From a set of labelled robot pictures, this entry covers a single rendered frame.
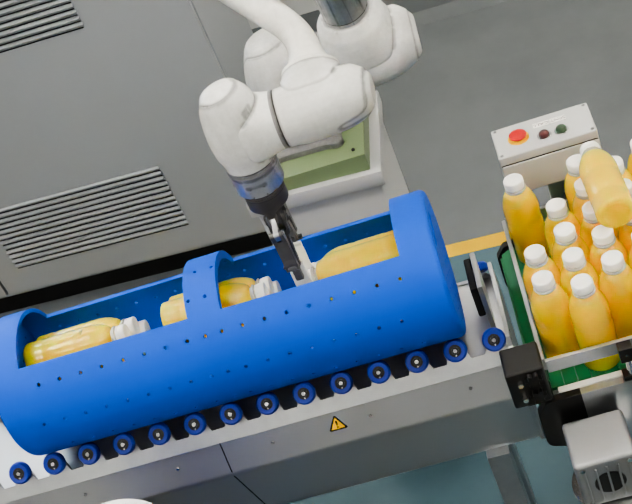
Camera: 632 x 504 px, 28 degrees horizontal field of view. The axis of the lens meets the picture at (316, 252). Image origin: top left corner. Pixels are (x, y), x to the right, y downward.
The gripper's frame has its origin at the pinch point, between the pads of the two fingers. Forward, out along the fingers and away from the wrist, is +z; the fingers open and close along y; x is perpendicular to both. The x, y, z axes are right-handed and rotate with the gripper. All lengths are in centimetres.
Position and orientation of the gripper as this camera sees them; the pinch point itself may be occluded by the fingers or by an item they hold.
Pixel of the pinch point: (300, 267)
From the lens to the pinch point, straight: 231.6
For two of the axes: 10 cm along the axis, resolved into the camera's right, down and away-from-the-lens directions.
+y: 0.6, 6.4, -7.7
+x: 9.4, -2.8, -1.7
